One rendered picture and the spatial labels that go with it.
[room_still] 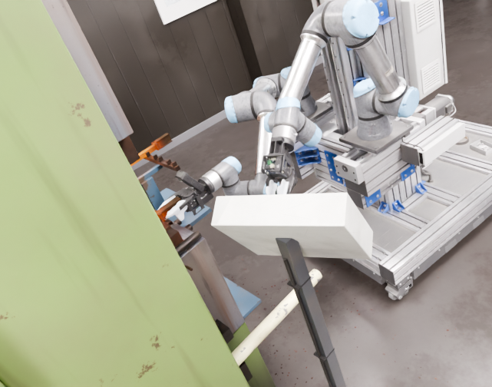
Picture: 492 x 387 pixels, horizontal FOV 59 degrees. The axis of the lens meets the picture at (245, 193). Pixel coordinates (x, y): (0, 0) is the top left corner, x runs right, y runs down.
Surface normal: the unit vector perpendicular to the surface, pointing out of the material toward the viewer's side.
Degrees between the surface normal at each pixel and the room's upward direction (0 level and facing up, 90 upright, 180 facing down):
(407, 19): 90
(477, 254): 0
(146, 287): 90
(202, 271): 90
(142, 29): 90
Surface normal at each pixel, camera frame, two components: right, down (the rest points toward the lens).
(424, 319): -0.31, -0.79
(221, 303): 0.65, 0.23
